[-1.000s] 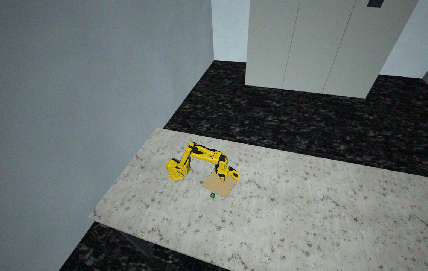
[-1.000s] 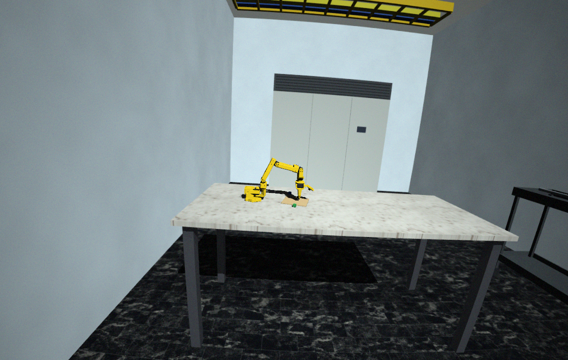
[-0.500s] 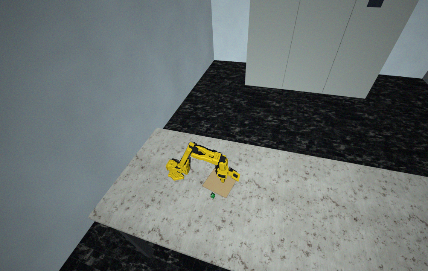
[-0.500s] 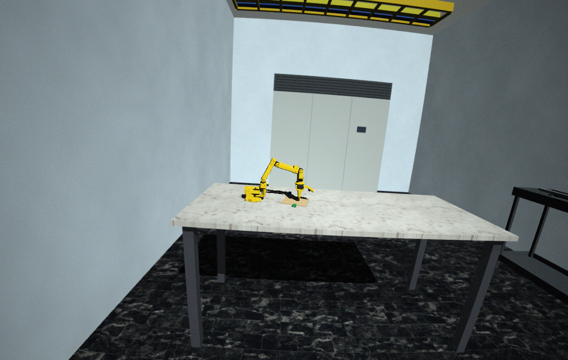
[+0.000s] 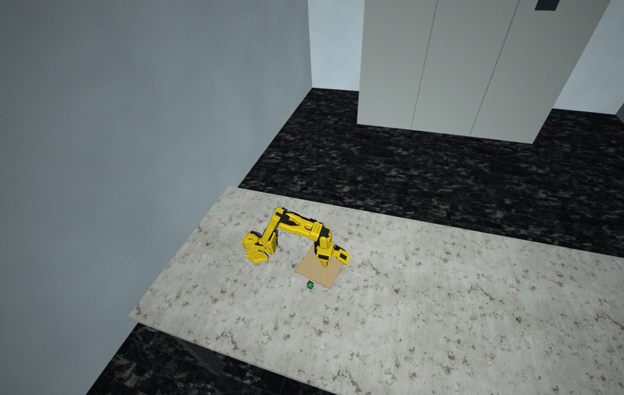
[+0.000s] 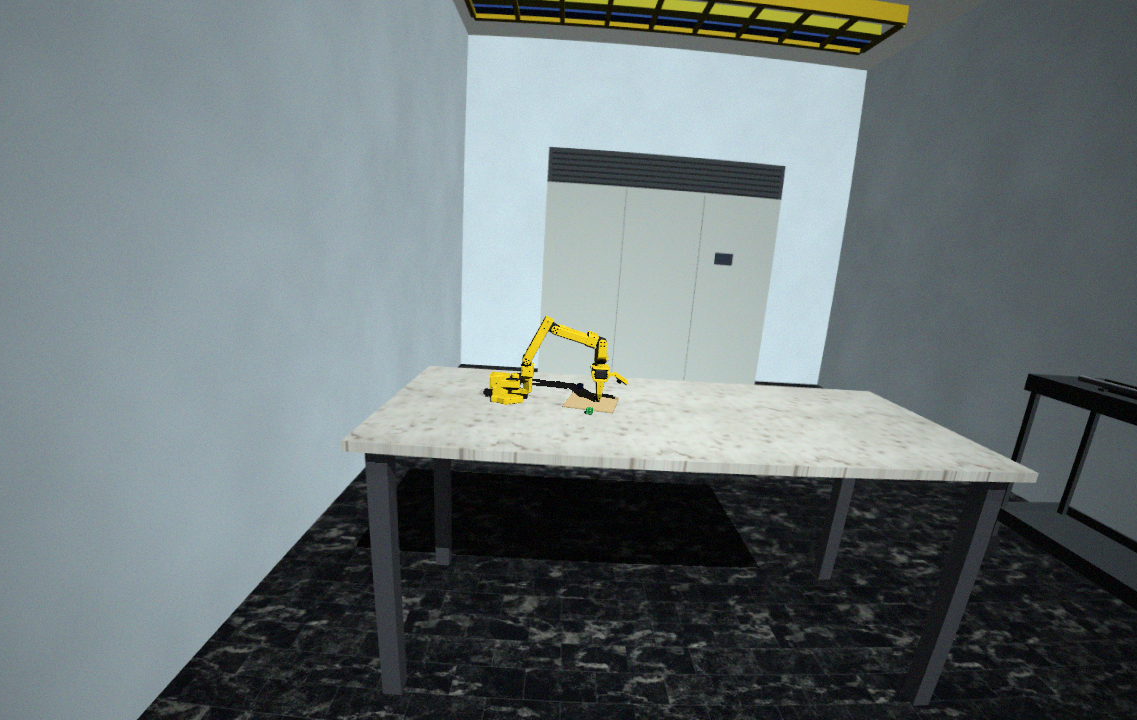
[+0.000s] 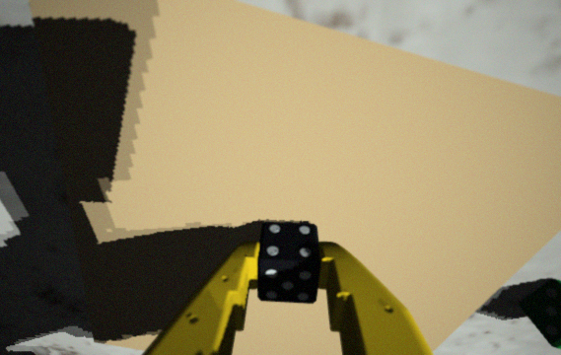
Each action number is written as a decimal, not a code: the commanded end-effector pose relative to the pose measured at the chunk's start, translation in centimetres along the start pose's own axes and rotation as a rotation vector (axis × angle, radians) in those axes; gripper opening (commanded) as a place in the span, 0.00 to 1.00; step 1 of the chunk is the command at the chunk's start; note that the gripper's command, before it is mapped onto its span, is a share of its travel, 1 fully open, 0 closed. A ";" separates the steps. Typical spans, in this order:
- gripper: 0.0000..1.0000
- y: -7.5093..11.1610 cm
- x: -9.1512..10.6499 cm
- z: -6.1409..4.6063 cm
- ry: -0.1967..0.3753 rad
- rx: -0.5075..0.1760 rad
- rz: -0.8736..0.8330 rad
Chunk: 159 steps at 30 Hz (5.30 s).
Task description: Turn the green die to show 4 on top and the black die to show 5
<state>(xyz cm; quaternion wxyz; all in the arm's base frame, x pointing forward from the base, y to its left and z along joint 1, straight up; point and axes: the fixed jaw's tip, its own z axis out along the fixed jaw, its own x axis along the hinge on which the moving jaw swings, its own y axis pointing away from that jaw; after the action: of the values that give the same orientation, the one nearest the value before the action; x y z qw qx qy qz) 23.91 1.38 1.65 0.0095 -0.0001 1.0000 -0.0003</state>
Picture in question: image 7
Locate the black die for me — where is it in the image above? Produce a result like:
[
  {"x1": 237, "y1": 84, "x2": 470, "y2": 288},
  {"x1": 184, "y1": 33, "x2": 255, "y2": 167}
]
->
[{"x1": 257, "y1": 222, "x2": 320, "y2": 304}]

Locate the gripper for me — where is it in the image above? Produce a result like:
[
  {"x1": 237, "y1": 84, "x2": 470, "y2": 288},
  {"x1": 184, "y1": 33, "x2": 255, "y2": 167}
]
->
[{"x1": 142, "y1": 241, "x2": 434, "y2": 355}]

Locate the tan square mat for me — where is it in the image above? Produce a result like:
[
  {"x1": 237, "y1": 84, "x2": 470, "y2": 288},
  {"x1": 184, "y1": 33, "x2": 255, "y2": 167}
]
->
[{"x1": 29, "y1": 0, "x2": 561, "y2": 352}]

